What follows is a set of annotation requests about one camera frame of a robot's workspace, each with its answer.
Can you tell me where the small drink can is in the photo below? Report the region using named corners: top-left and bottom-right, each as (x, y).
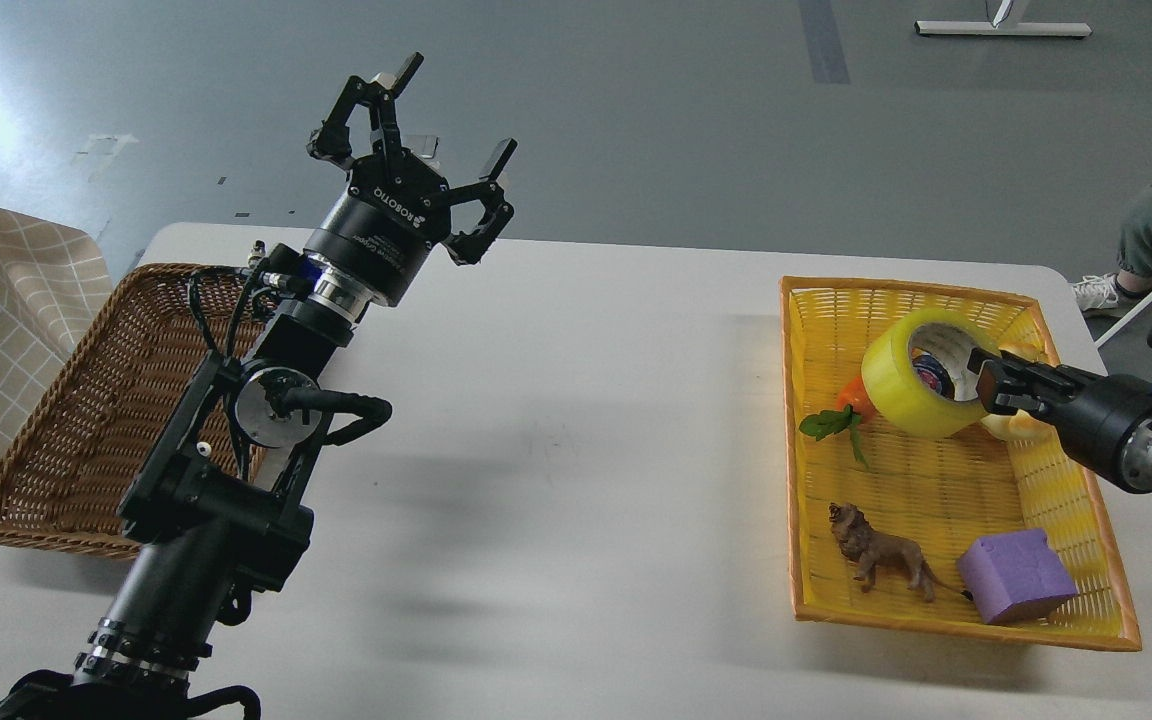
top-left (911, 353), bottom-right (956, 400)

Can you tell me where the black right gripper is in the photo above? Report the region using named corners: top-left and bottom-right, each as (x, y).
top-left (975, 353), bottom-right (1152, 491)

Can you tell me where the toy croissant bread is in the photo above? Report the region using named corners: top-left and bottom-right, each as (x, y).
top-left (979, 342), bottom-right (1055, 442)

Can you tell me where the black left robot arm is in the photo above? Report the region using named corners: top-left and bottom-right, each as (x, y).
top-left (0, 53), bottom-right (517, 719)

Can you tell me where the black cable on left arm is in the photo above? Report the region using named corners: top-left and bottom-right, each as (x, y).
top-left (187, 265), bottom-right (276, 351)

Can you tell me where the yellow tape roll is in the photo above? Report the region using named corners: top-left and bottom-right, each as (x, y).
top-left (861, 306), bottom-right (998, 439)

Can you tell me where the orange toy carrot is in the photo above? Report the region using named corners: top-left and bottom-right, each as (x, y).
top-left (797, 374), bottom-right (878, 470)

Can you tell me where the brown toy lion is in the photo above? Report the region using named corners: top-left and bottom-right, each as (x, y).
top-left (828, 503), bottom-right (960, 602)

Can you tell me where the brown wicker basket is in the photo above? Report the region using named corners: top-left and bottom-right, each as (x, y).
top-left (0, 263), bottom-right (207, 560)

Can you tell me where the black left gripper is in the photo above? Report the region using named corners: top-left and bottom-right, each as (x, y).
top-left (303, 52), bottom-right (520, 308)

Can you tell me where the purple foam cube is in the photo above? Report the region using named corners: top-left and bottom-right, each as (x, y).
top-left (956, 528), bottom-right (1078, 626)

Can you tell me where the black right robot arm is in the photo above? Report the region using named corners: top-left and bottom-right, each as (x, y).
top-left (968, 328), bottom-right (1152, 495)

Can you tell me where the yellow plastic basket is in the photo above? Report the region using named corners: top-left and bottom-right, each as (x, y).
top-left (781, 275), bottom-right (1142, 651)

